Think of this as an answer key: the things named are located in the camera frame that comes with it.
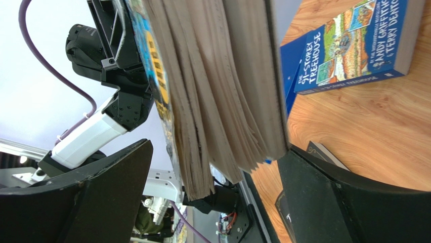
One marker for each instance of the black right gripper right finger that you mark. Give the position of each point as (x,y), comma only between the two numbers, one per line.
(375,211)

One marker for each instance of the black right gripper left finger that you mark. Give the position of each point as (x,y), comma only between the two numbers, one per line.
(98,202)

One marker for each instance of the light blue treehouse book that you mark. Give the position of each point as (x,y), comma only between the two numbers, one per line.
(215,72)

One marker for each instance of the dark three days book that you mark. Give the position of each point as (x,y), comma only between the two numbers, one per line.
(307,205)

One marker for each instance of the blue clip file folder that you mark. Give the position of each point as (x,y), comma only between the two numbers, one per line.
(291,57)

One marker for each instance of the blue 91-storey treehouse book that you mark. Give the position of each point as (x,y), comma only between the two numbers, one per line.
(369,42)

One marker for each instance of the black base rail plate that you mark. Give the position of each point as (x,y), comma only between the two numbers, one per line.
(249,221)

